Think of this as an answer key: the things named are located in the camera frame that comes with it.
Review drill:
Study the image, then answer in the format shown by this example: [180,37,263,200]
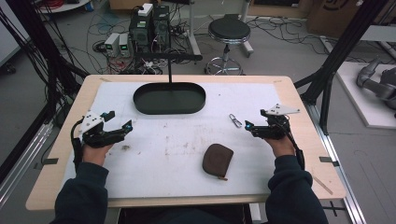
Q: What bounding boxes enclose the white box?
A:
[137,2,154,18]

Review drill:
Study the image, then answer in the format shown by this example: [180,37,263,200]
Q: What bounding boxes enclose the black computer tower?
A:
[151,4,172,49]
[128,12,154,54]

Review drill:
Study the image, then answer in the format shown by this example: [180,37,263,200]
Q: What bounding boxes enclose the grey power supply unit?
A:
[104,32,121,59]
[118,33,133,59]

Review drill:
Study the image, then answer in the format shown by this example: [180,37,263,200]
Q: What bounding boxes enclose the black metal frame post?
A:
[293,0,389,135]
[0,0,90,185]

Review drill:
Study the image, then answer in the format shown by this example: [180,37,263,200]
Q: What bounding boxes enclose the black round stool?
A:
[205,13,252,77]

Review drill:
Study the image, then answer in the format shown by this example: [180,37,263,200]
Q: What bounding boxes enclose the hand-held gripper cable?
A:
[70,117,86,174]
[281,122,306,172]

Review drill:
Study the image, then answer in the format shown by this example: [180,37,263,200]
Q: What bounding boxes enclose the black oval tray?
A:
[133,81,207,116]

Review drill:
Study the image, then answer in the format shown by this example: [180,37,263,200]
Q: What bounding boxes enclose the cardboard box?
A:
[305,0,373,39]

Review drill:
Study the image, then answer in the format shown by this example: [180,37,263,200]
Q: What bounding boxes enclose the person's right hand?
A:
[263,135,296,159]

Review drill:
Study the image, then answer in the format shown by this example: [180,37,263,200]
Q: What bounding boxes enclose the white table leg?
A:
[186,0,204,58]

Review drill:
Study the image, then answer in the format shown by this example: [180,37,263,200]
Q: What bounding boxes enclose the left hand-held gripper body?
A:
[78,110,110,148]

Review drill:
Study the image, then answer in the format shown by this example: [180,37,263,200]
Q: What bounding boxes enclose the white table mat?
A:
[61,81,283,201]

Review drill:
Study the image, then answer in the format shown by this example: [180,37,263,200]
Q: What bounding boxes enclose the person's lap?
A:
[117,203,251,224]

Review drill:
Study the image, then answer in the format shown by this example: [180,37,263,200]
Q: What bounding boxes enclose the black camera stand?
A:
[134,12,204,85]

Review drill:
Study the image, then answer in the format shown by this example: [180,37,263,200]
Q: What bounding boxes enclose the brown zip pouch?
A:
[202,143,234,182]

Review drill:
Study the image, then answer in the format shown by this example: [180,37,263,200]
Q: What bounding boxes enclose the aluminium rail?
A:
[305,102,369,224]
[0,120,54,209]

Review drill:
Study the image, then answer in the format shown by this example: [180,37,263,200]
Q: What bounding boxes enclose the silver metal clip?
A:
[228,113,244,129]

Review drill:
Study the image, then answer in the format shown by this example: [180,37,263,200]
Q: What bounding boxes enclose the right hand-held gripper cable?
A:
[281,122,306,172]

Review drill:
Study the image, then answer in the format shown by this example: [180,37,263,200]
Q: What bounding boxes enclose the left hand-held gripper cable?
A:
[70,117,86,174]

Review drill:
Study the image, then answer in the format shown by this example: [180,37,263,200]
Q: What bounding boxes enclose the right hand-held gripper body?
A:
[262,103,302,140]

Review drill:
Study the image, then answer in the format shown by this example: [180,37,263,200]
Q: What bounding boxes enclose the black tape piece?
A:
[318,156,341,168]
[33,157,60,171]

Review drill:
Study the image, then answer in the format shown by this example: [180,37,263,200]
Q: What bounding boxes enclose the white platform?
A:
[335,61,396,131]

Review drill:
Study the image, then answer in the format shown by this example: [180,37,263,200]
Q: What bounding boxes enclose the person's left hand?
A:
[82,143,114,167]

